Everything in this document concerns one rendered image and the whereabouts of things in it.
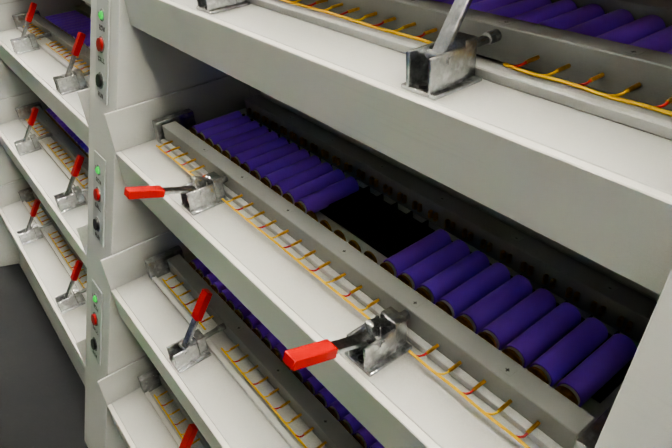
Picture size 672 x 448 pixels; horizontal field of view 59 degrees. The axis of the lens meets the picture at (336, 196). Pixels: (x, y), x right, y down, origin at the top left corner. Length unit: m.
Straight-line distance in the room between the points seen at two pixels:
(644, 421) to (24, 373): 1.12
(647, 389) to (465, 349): 0.15
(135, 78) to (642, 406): 0.62
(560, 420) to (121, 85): 0.57
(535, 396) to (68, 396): 0.95
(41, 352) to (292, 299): 0.89
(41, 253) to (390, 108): 1.05
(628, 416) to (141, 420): 0.73
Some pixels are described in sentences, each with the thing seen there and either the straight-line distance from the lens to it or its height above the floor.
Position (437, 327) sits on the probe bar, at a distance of 0.42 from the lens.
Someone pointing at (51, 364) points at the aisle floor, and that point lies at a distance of 1.29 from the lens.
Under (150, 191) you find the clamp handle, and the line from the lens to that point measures 0.58.
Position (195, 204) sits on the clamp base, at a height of 0.55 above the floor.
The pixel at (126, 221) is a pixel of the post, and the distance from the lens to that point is 0.81.
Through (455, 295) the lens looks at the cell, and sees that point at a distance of 0.45.
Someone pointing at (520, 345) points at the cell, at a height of 0.58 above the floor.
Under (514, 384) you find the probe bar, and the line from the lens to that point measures 0.40.
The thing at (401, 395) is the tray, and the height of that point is 0.54.
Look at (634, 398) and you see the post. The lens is 0.30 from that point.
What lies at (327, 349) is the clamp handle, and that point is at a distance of 0.39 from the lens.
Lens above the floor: 0.80
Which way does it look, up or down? 22 degrees down
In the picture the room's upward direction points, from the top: 10 degrees clockwise
